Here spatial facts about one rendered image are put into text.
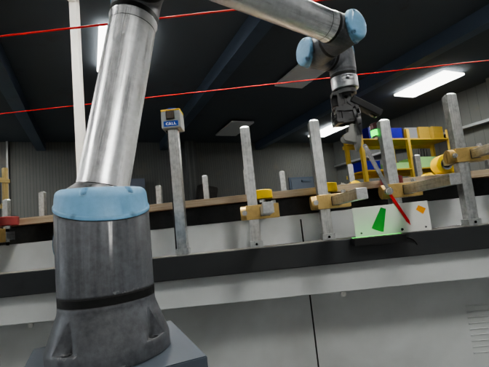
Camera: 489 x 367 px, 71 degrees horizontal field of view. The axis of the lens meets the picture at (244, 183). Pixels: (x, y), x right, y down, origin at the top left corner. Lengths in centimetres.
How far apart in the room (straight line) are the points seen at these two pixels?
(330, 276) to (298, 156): 1074
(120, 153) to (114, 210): 24
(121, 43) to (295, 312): 113
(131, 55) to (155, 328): 58
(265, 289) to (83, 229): 81
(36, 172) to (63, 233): 938
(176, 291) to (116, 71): 76
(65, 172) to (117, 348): 940
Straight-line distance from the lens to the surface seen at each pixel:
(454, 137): 144
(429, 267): 138
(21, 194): 992
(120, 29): 91
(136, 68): 86
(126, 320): 57
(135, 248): 58
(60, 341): 60
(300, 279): 126
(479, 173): 165
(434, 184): 113
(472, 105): 965
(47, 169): 995
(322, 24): 106
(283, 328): 149
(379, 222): 128
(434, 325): 164
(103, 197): 57
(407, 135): 849
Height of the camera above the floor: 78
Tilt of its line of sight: 7 degrees up
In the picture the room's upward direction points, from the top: 6 degrees counter-clockwise
